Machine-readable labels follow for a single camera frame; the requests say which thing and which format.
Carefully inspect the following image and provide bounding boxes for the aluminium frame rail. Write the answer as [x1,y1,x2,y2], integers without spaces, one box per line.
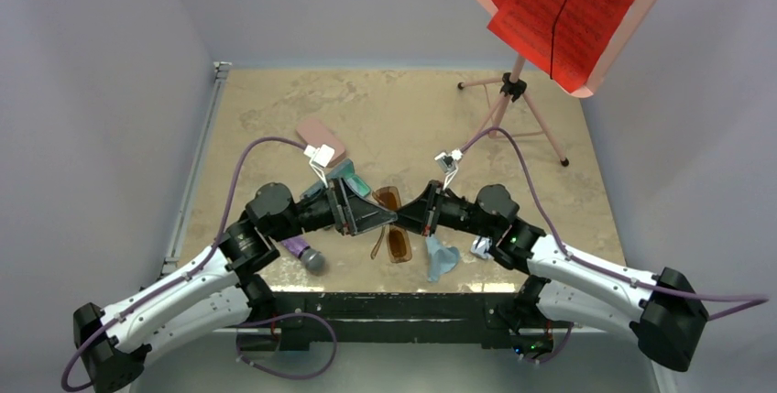
[109,60,233,393]

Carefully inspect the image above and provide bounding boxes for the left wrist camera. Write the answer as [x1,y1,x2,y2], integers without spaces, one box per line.
[303,144,335,188]

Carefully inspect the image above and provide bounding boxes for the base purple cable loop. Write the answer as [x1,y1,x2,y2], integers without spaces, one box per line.
[233,312,338,380]

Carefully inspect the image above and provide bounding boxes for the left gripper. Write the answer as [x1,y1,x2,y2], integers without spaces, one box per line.
[269,176,396,244]

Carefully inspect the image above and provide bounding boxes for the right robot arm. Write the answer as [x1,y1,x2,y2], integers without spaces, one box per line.
[396,180,710,372]

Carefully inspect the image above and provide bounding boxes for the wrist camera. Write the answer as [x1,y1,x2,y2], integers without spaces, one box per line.
[303,144,335,188]
[434,148,464,190]

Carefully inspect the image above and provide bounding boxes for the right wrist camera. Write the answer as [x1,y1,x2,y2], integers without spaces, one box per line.
[434,148,464,190]

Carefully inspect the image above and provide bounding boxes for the teal glasses case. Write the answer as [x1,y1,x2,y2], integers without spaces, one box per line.
[300,158,372,199]

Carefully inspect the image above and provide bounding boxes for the crumpled blue cleaning cloth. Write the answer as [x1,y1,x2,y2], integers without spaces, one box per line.
[425,235,461,282]

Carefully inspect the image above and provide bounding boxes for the purple microphone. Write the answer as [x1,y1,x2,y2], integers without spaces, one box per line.
[281,235,326,275]

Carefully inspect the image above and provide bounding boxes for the white folded glasses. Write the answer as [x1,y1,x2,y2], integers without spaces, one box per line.
[470,236,492,260]

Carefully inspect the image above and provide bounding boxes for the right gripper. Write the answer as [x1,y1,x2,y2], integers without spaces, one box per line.
[390,180,498,240]

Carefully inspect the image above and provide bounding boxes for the pink music stand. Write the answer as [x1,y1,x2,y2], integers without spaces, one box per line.
[454,0,690,168]

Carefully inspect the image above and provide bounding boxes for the pink glasses case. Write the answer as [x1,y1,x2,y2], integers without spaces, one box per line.
[295,116,346,168]

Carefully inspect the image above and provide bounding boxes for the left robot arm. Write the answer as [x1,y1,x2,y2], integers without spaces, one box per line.
[66,179,397,392]

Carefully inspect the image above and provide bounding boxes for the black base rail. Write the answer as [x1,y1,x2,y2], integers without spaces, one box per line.
[215,290,573,353]

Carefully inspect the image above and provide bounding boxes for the brown sunglasses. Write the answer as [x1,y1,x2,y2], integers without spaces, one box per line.
[370,186,412,264]

